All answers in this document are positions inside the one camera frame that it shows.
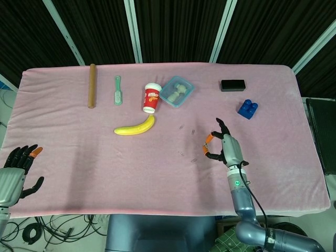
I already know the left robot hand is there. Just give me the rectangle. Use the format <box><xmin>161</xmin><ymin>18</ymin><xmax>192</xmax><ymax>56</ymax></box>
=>
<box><xmin>0</xmin><ymin>144</ymin><xmax>45</xmax><ymax>208</ymax></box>

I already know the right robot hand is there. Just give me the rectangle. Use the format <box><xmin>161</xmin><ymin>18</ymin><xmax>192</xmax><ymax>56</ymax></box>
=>
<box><xmin>203</xmin><ymin>118</ymin><xmax>244</xmax><ymax>168</ymax></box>

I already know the blue building block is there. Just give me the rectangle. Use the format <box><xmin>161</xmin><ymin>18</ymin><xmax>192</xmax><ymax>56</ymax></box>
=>
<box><xmin>237</xmin><ymin>99</ymin><xmax>259</xmax><ymax>120</ymax></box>

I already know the black rectangular box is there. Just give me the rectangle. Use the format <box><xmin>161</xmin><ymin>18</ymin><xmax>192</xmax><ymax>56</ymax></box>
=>
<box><xmin>220</xmin><ymin>79</ymin><xmax>247</xmax><ymax>93</ymax></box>

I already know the clear container with blue lid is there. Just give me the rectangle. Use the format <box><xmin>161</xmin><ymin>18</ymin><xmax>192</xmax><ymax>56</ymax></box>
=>
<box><xmin>159</xmin><ymin>76</ymin><xmax>195</xmax><ymax>109</ymax></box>

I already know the green checked cloth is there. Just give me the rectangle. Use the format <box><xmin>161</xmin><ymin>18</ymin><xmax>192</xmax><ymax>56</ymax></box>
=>
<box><xmin>215</xmin><ymin>227</ymin><xmax>266</xmax><ymax>252</ymax></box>

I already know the red paper cup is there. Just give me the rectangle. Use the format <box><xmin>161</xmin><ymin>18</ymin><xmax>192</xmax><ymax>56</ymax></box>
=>
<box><xmin>142</xmin><ymin>82</ymin><xmax>161</xmax><ymax>114</ymax></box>

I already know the yellow banana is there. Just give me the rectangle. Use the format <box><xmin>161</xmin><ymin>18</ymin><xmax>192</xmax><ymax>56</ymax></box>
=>
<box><xmin>113</xmin><ymin>114</ymin><xmax>156</xmax><ymax>136</ymax></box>

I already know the pink table cloth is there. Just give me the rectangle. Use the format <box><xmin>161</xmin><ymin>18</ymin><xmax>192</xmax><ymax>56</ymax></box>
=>
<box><xmin>1</xmin><ymin>62</ymin><xmax>331</xmax><ymax>218</ymax></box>

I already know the blue-grey robot torso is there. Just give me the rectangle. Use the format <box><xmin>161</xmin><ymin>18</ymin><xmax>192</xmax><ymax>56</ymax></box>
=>
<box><xmin>106</xmin><ymin>214</ymin><xmax>217</xmax><ymax>252</ymax></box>

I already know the wooden rolling pin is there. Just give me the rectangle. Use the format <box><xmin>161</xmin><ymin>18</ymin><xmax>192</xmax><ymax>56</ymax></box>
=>
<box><xmin>87</xmin><ymin>64</ymin><xmax>97</xmax><ymax>109</ymax></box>

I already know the green brush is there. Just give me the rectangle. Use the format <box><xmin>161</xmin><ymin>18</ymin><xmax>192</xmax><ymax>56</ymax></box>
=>
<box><xmin>113</xmin><ymin>75</ymin><xmax>123</xmax><ymax>106</ymax></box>

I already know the coiled black cable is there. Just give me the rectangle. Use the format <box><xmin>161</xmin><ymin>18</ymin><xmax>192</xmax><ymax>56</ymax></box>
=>
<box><xmin>23</xmin><ymin>224</ymin><xmax>43</xmax><ymax>244</ymax></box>

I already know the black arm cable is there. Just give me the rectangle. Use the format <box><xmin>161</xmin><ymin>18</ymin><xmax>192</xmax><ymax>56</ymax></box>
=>
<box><xmin>238</xmin><ymin>160</ymin><xmax>271</xmax><ymax>237</ymax></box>

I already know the black floor cable bundle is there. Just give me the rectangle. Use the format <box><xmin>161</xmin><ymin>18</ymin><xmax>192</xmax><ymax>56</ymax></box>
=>
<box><xmin>39</xmin><ymin>214</ymin><xmax>109</xmax><ymax>243</ymax></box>

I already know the white frame post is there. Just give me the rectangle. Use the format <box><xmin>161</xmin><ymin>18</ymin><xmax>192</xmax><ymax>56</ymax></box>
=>
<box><xmin>0</xmin><ymin>73</ymin><xmax>19</xmax><ymax>92</ymax></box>
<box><xmin>291</xmin><ymin>19</ymin><xmax>336</xmax><ymax>76</ymax></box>
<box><xmin>124</xmin><ymin>0</ymin><xmax>144</xmax><ymax>64</ymax></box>
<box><xmin>209</xmin><ymin>0</ymin><xmax>238</xmax><ymax>63</ymax></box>
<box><xmin>43</xmin><ymin>0</ymin><xmax>86</xmax><ymax>66</ymax></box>

